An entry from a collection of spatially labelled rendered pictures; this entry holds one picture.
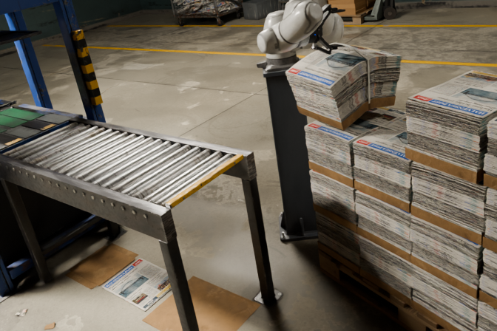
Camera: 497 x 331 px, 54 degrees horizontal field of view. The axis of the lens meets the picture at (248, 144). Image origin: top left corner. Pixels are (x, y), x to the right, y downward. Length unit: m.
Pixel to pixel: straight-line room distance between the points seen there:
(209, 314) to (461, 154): 1.44
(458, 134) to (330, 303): 1.14
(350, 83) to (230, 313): 1.24
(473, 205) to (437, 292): 0.46
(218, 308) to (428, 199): 1.20
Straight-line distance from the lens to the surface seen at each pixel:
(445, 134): 1.73
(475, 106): 1.71
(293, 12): 1.78
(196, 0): 9.91
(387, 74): 2.19
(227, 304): 2.57
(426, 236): 1.98
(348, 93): 2.04
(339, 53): 2.19
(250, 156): 2.11
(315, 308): 2.47
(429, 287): 2.12
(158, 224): 1.83
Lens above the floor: 1.69
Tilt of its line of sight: 24 degrees down
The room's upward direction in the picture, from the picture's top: 9 degrees counter-clockwise
